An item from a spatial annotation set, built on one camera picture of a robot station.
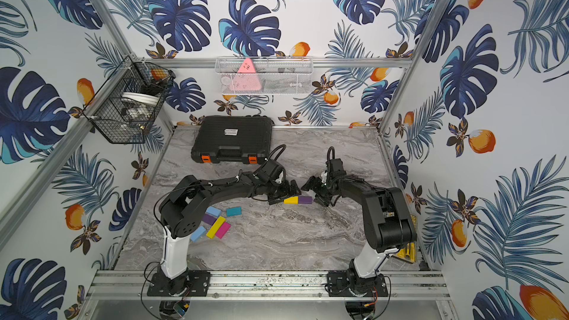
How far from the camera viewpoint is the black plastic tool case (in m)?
1.05

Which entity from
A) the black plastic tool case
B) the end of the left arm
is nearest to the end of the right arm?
the end of the left arm

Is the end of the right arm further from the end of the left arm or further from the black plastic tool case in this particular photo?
the black plastic tool case

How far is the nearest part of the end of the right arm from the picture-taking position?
0.85 metres

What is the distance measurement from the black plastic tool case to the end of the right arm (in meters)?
0.27
